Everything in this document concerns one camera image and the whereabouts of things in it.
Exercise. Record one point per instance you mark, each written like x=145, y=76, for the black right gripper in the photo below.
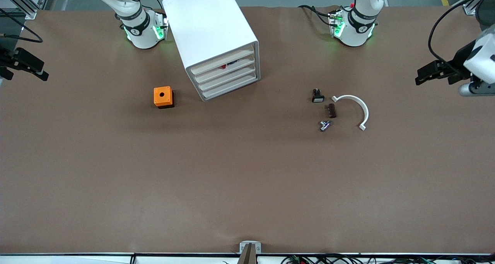
x=5, y=59

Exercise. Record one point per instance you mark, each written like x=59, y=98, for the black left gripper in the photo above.
x=459, y=60

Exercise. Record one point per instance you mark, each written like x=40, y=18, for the white drawer holding orange button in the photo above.
x=224, y=62

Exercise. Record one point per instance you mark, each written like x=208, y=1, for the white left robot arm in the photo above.
x=354, y=36

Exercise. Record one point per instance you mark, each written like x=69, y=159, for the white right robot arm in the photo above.
x=141, y=36

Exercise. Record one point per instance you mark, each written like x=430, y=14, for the white drawer cabinet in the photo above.
x=209, y=24

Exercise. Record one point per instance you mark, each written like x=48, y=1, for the red push button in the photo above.
x=223, y=67

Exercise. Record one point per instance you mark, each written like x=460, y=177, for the white drawer holding red button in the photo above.
x=224, y=72

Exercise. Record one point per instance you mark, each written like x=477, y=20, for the white drawer holding green button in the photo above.
x=226, y=80

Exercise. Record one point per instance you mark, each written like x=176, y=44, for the white empty drawer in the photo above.
x=228, y=88

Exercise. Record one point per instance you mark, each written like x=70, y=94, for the small brown block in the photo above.
x=331, y=111

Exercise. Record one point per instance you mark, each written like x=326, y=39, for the small silver metal part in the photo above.
x=325, y=126

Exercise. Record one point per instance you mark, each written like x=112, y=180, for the orange box with hole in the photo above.
x=162, y=96

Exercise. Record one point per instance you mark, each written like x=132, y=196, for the aluminium frame post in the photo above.
x=31, y=13
x=470, y=9

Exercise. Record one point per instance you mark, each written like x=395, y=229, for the white curved plastic bracket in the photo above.
x=366, y=112

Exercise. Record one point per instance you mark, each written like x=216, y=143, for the black switch with white face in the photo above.
x=318, y=98

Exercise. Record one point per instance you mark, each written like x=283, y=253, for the white table edge rail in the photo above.
x=58, y=259

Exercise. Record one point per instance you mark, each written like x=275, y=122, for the grey metal table bracket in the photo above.
x=250, y=248

